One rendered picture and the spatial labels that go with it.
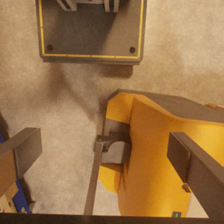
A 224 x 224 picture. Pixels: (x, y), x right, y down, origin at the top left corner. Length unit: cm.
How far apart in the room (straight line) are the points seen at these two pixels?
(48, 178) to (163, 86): 148
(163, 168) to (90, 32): 91
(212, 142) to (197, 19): 115
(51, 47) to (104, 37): 36
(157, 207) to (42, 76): 132
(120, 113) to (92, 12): 68
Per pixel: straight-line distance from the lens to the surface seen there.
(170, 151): 16
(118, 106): 116
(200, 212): 94
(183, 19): 164
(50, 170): 191
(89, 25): 120
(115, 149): 118
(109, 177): 141
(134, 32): 119
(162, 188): 83
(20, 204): 194
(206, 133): 74
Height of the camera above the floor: 148
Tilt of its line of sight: 75 degrees down
